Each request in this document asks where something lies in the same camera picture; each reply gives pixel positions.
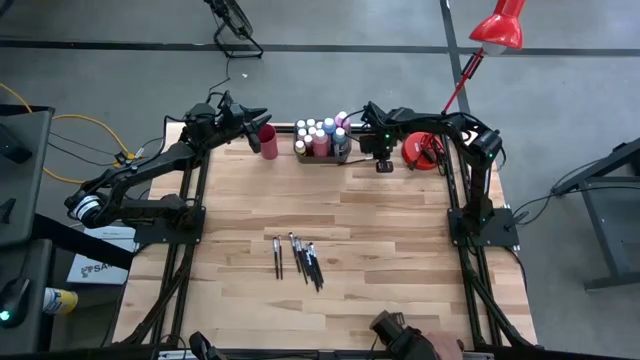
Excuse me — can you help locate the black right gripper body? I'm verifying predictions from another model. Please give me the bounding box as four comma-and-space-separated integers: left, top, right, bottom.
358, 130, 397, 162

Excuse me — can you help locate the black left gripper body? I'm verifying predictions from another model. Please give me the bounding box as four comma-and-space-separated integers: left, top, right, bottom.
214, 90, 263, 155

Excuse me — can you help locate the large black paint bottle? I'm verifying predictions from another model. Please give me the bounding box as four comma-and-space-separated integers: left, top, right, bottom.
330, 126, 352, 158

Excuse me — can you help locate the large coral red paint bottle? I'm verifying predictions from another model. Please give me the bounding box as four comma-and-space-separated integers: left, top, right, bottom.
312, 128, 330, 159

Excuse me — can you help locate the red plastic cup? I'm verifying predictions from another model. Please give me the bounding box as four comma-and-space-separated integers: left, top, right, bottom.
256, 123, 280, 161

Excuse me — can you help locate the red desk lamp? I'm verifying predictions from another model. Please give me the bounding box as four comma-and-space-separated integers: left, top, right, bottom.
400, 0, 527, 172

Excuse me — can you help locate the grey plastic caddy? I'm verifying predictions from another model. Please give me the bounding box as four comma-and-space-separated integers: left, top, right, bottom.
292, 119, 353, 166

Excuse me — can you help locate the yellow black power plug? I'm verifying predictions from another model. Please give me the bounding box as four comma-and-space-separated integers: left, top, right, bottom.
112, 151, 141, 169

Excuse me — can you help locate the black diagonal beam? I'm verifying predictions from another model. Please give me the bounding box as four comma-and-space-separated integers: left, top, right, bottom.
32, 213, 136, 271

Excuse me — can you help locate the white printed paper sheet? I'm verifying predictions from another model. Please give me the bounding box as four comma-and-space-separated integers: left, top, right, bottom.
66, 224, 139, 286

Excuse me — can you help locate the person's hand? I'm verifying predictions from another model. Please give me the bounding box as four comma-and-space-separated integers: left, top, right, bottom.
427, 330, 466, 360

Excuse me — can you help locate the grey side table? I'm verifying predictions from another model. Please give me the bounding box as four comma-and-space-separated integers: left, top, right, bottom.
0, 103, 55, 249

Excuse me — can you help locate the dark grey desk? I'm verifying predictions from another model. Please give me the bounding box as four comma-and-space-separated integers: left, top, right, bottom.
0, 238, 54, 355

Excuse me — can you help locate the yellow white can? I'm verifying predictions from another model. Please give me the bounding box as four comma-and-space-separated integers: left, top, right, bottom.
42, 287, 80, 316

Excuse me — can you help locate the black metal desk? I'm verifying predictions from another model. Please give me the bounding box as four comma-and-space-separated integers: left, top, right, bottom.
551, 137, 640, 292

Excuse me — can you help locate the black computer mouse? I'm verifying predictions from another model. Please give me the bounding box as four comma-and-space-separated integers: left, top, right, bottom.
0, 277, 31, 329

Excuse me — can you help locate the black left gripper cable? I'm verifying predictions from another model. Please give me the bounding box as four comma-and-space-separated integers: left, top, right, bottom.
204, 89, 234, 109

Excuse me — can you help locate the black floor cable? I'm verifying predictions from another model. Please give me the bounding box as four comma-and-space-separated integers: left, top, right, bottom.
207, 52, 234, 96

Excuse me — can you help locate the black aluminium rig frame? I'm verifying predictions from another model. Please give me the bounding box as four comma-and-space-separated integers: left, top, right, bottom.
112, 122, 539, 351

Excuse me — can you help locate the yellow extension cable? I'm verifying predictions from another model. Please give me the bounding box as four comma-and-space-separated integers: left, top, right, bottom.
0, 82, 139, 185

